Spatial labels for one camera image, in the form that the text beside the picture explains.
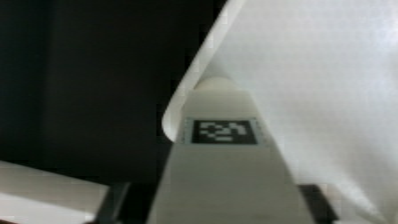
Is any white desk leg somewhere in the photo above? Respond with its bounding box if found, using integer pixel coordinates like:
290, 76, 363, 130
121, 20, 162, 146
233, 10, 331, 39
146, 77, 315, 224

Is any white desk top tray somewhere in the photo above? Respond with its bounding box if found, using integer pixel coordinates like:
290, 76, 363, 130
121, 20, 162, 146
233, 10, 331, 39
162, 0, 398, 224

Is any white front fence bar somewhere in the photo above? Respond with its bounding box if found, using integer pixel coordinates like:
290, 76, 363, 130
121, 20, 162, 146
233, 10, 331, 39
0, 161, 108, 224

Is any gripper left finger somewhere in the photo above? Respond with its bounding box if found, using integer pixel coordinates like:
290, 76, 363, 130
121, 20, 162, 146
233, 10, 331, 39
85, 181, 158, 224

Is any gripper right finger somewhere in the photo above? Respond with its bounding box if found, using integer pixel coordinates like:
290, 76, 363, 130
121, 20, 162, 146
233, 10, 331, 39
299, 184, 339, 224

